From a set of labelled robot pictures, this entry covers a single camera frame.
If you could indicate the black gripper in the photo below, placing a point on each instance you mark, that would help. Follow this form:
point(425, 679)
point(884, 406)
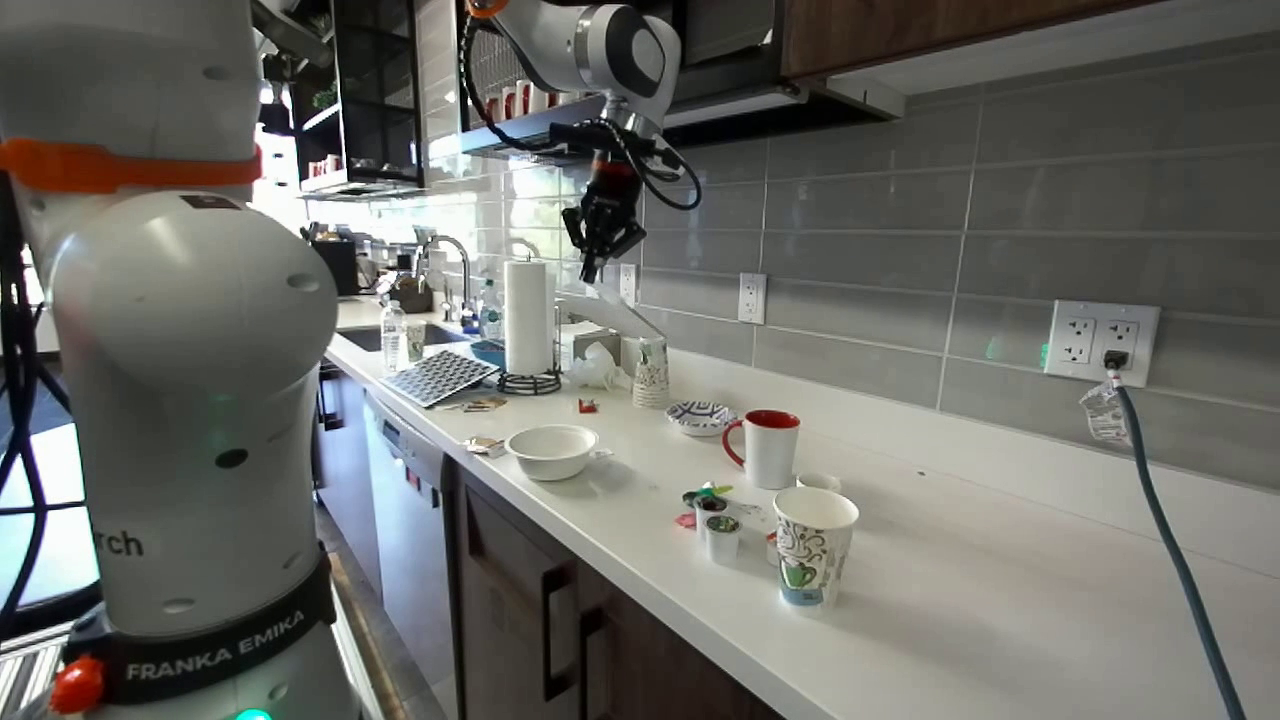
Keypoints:
point(606, 211)

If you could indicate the red sauce packet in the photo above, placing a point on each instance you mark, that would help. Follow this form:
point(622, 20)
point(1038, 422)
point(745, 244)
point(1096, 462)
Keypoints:
point(586, 406)

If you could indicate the small brown packet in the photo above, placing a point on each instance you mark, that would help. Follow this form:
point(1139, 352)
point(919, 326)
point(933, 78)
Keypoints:
point(483, 401)

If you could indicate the clear snack packet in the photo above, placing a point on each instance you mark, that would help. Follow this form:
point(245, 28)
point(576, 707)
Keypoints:
point(483, 446)

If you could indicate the green packet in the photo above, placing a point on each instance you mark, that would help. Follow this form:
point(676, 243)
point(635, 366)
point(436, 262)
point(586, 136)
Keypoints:
point(698, 495)

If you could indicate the pink packet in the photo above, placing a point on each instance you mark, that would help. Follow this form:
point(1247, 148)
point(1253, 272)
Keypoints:
point(686, 520)

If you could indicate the white paper towel roll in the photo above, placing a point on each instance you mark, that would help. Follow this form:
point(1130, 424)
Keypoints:
point(524, 320)

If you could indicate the clear plastic bag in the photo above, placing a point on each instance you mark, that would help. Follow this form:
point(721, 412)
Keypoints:
point(586, 352)

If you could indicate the patterned paper cup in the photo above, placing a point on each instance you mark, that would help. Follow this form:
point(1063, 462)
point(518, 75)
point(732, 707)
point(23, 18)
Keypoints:
point(648, 370)

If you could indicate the chrome faucet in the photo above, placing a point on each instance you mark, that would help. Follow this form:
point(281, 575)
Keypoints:
point(453, 265)

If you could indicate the blue patterned container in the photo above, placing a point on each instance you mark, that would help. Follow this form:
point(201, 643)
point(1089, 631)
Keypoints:
point(485, 352)

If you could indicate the patterned paper bowl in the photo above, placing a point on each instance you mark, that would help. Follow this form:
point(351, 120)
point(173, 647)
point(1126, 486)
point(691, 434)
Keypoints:
point(698, 419)

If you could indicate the brown kettle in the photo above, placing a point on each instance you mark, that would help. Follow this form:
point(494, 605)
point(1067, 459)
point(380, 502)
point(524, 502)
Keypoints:
point(406, 286)

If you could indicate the white bowl with food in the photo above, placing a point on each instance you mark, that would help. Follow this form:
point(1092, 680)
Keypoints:
point(550, 449)

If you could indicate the grey ribbed mat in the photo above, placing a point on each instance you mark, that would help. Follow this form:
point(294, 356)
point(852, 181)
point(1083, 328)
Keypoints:
point(436, 376)

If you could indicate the clear bottle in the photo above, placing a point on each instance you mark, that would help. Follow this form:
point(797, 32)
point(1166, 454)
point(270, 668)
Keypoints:
point(388, 333)

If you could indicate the white mug red inside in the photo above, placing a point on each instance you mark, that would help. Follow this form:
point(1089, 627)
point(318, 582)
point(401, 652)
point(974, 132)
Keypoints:
point(768, 449)

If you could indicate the black coffee machine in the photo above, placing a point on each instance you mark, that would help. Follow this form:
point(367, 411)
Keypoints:
point(333, 262)

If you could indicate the black shelf unit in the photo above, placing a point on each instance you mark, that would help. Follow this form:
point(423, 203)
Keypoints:
point(380, 94)

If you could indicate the small pod green lid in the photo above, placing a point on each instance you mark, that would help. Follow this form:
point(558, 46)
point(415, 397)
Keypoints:
point(721, 539)

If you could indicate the steel dishwasher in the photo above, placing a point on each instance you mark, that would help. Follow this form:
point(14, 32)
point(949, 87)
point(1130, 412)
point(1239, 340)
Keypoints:
point(415, 533)

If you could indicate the floral paper cup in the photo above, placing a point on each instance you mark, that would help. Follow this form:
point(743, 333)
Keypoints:
point(813, 544)

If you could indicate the wooden base cabinet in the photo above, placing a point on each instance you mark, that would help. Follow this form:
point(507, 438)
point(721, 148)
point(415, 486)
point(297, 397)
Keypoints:
point(533, 627)

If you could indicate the white wall outlet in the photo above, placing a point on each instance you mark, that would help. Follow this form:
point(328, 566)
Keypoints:
point(625, 286)
point(754, 296)
point(1103, 340)

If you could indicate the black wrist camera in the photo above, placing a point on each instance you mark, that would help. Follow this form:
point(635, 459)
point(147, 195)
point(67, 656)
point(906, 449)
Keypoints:
point(614, 142)

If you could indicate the dark wall shelf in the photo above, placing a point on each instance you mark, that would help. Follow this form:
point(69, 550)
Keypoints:
point(775, 102)

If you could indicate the wooden wall cabinet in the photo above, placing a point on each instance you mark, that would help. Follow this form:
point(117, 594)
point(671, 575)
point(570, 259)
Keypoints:
point(963, 24)

